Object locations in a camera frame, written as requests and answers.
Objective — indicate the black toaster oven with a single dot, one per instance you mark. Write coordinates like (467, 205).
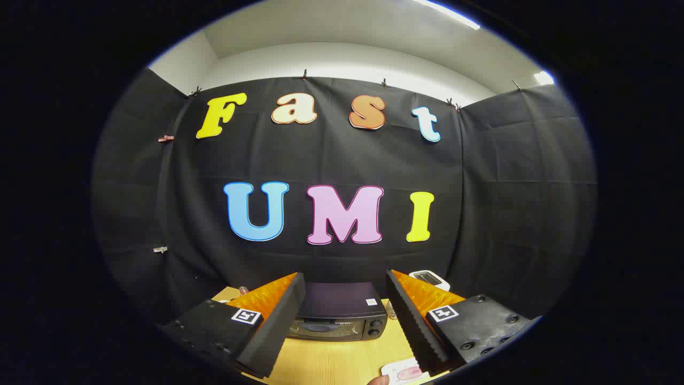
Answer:
(342, 299)

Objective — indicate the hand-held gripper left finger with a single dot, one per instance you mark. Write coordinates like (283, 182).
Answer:
(278, 326)

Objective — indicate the red clip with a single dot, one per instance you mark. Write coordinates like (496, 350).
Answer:
(165, 138)

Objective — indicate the small ceiling light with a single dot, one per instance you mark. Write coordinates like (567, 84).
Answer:
(543, 78)

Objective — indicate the pink potato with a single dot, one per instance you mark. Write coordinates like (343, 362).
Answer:
(410, 373)

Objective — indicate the white pop-up toaster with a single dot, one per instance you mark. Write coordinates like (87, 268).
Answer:
(427, 278)

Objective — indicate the long ceiling light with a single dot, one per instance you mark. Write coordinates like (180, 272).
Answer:
(449, 14)

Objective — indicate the white cherry print plate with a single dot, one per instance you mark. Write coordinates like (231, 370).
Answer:
(393, 371)

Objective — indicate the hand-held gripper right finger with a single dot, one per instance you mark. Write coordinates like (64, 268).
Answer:
(411, 321)

